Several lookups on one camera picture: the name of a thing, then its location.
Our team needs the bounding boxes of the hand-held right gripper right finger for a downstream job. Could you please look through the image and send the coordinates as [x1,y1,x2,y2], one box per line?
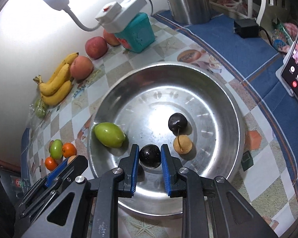
[160,144,280,238]

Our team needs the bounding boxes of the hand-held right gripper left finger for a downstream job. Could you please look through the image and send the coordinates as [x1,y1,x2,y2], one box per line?
[21,144,140,238]

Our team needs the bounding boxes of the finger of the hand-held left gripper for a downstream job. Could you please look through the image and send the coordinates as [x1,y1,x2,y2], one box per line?
[53,155,89,191]
[15,161,70,219]

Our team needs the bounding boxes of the orange tangerine with stem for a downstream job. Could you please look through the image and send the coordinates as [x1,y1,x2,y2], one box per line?
[62,142,77,158]

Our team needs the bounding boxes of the dark purple plum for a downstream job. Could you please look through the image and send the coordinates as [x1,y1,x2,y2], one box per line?
[139,144,162,168]
[168,113,188,132]

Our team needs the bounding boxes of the small green jujube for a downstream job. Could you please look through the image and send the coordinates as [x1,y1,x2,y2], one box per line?
[49,139,64,159]

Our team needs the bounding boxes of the tan longan with twig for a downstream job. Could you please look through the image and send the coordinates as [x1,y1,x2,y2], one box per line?
[173,128,193,155]

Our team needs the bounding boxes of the large green jujube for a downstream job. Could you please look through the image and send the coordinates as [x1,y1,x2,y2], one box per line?
[94,122,126,148]

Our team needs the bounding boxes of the stainless steel bowl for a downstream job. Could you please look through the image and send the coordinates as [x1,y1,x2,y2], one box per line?
[87,63,246,215]

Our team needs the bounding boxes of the glass mug with logo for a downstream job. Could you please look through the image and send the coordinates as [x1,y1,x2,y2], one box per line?
[9,175,34,194]

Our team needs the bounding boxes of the clear plastic clamshell box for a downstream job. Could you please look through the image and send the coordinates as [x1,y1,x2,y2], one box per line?
[25,97,49,129]

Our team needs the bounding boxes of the heap of green jujubes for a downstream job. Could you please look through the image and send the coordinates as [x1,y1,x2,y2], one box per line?
[33,99,47,119]

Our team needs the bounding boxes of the yellow banana bunch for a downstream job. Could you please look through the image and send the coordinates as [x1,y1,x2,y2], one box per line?
[33,52,79,106]

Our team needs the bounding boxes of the red apple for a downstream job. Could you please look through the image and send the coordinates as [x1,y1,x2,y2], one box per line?
[85,36,108,60]
[70,56,94,80]
[103,28,121,47]

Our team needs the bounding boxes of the teal toy box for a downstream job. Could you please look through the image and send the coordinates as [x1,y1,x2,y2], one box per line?
[114,12,156,54]

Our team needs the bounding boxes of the white switched power socket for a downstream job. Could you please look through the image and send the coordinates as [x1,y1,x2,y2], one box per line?
[94,0,147,34]

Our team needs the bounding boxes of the black power adapter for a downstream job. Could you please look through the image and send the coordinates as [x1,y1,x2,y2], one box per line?
[233,18,260,39]

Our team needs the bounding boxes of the stainless steel thermos jug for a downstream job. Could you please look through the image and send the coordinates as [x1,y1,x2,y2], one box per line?
[159,0,211,25]

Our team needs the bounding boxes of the colourful snack packets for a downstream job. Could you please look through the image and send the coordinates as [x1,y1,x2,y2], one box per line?
[272,21,295,54]

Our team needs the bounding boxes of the pink plastic bag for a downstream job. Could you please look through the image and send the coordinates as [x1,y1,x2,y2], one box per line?
[215,0,249,18]

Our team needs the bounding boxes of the white plastic rack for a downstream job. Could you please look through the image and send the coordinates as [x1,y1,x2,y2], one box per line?
[246,0,274,25]

